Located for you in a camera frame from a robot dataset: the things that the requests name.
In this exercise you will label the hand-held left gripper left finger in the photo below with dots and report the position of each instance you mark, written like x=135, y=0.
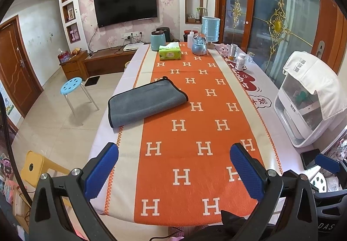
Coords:
x=100, y=170

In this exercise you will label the dark cloth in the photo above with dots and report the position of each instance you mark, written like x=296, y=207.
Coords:
x=241, y=226

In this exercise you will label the white set-top box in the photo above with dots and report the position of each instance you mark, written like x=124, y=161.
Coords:
x=132, y=46

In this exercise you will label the pink toy figure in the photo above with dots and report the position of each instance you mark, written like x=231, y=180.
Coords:
x=225, y=49

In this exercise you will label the wall-mounted black television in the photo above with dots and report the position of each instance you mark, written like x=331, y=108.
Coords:
x=126, y=5

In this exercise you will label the black smartphone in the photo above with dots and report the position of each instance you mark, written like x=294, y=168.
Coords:
x=310, y=158

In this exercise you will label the red-lid dark jar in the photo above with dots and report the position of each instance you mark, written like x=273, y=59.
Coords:
x=187, y=35

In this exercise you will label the black heater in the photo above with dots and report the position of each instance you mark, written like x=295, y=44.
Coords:
x=165, y=33

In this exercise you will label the blue snow globe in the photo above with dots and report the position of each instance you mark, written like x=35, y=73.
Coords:
x=199, y=43

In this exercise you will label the white cloth cover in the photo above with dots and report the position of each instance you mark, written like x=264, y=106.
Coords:
x=317, y=75

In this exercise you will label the grey towel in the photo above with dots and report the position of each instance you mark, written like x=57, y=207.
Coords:
x=146, y=101

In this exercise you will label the yellow plastic stool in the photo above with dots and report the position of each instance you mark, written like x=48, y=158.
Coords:
x=36, y=167

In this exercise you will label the wooden television cabinet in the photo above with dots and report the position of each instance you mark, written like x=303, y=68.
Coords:
x=95, y=60

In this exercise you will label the white pill bottle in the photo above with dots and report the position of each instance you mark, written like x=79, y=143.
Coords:
x=240, y=62

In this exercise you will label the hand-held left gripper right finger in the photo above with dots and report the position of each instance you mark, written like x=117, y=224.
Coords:
x=246, y=173

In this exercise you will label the light blue cylinder lamp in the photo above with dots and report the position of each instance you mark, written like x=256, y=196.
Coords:
x=210, y=30

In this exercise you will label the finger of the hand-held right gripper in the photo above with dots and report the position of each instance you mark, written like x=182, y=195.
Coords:
x=327, y=162

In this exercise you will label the green tissue pack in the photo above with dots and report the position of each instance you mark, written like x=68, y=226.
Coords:
x=169, y=52

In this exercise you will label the brown wooden door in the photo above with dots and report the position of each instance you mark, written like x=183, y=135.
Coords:
x=16, y=65

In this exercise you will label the white perforated stool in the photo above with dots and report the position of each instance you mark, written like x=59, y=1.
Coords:
x=319, y=182

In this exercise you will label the orange letter-print table runner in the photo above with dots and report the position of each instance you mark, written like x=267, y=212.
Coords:
x=189, y=127

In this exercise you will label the glass jar with metal lid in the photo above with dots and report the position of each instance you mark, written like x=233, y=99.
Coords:
x=233, y=52

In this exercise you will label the white printed tablecloth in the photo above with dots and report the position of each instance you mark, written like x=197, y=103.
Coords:
x=260, y=86

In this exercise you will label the glass sliding door gold ornament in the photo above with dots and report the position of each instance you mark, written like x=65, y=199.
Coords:
x=273, y=10

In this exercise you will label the white plastic bottle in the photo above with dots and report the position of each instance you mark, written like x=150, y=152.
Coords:
x=190, y=37

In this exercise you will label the red tissue box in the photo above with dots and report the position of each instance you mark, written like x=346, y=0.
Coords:
x=64, y=57

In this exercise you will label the blue round stool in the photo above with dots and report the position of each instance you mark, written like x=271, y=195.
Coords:
x=72, y=85

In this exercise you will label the white countertop sterilizer cabinet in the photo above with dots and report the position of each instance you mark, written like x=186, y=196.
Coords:
x=296, y=113

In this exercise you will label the teal canister with black lid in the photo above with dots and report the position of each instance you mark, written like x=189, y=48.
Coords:
x=157, y=40

